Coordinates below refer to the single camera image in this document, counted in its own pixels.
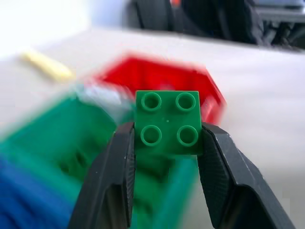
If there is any green plastic bin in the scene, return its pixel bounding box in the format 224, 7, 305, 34
0, 92, 200, 229

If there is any green studded building block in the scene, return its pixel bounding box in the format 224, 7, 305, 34
133, 90, 203, 156

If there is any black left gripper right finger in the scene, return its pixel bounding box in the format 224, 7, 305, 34
197, 121, 296, 229

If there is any pale yellow block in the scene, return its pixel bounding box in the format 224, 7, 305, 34
20, 51, 72, 81

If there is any blue plastic bin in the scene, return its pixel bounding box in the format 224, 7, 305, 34
0, 156, 77, 229

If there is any red plastic bin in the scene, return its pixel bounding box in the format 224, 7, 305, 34
89, 55, 227, 125

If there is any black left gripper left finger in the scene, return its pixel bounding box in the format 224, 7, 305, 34
68, 122, 136, 229

